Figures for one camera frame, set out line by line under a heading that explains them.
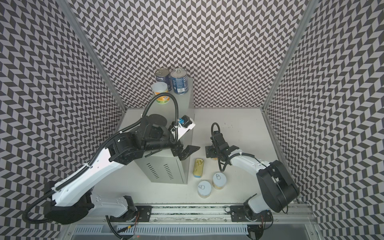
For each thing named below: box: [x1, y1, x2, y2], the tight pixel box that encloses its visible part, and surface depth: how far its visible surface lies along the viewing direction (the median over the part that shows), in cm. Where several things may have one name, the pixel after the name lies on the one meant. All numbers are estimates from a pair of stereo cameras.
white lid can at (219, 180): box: [212, 172, 227, 190], surface depth 80 cm
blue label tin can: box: [170, 67, 189, 96], surface depth 75 cm
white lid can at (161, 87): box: [151, 81, 170, 104], surface depth 73 cm
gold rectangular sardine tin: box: [193, 158, 205, 178], surface depth 86 cm
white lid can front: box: [197, 180, 212, 199], surface depth 77 cm
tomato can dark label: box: [155, 68, 172, 91], surface depth 76 cm
